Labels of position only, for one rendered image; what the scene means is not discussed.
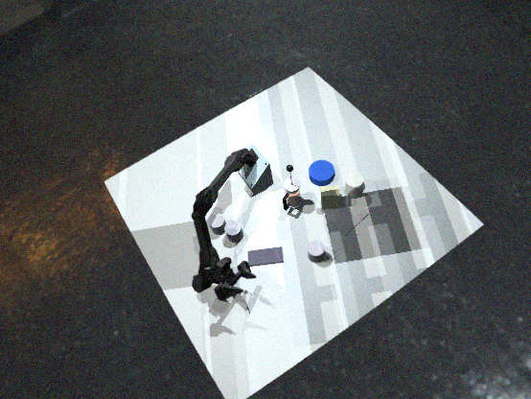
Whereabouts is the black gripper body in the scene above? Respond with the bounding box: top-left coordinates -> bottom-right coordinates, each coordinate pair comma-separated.
215,261 -> 251,301

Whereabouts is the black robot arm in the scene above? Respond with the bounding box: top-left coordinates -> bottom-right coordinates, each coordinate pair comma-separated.
191,148 -> 259,293

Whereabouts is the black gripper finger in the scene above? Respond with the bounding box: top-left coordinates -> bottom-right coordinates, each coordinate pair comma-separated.
221,282 -> 243,299
242,264 -> 257,279

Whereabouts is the blue cylinder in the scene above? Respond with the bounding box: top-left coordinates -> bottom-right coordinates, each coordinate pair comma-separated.
309,160 -> 335,186

